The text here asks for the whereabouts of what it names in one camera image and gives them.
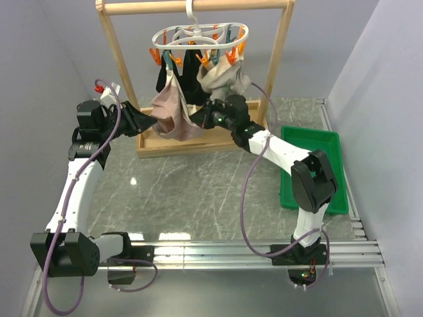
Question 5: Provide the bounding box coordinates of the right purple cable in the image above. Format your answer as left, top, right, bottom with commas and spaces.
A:
239, 82, 330, 289

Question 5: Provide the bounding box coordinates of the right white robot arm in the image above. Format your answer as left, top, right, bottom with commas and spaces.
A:
190, 94, 338, 264

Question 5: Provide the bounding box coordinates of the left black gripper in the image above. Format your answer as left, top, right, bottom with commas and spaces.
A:
100, 100, 158, 141

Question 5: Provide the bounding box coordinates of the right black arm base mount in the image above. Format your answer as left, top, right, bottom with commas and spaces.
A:
271, 244, 330, 266

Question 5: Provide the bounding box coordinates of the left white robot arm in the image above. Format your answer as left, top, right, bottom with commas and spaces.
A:
30, 100, 157, 277

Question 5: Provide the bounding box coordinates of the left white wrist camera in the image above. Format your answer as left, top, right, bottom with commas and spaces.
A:
95, 84, 116, 107

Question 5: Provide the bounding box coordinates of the wooden hanging rack frame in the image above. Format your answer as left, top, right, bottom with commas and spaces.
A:
95, 1, 295, 158

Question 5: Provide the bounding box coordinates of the pink beige underwear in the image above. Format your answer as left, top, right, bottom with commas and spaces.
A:
151, 68, 204, 141

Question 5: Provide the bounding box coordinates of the green plastic bin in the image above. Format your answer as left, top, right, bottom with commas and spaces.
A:
281, 126, 349, 215

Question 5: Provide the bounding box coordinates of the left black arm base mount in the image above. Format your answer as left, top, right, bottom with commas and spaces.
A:
129, 245, 155, 267

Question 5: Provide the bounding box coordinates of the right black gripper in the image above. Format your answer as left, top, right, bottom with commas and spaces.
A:
189, 99, 236, 133

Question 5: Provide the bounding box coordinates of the purple cable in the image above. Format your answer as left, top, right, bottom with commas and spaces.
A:
239, 82, 330, 289
42, 78, 158, 314

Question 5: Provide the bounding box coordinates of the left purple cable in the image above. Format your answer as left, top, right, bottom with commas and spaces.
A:
42, 78, 158, 314

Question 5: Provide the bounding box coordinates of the grey underwear white trim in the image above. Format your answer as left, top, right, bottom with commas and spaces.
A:
196, 57, 252, 100

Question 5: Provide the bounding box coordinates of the white plastic clip hanger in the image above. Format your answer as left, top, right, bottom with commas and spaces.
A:
149, 1, 249, 69

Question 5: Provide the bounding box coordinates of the black underwear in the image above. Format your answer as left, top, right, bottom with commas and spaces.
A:
172, 50, 210, 106

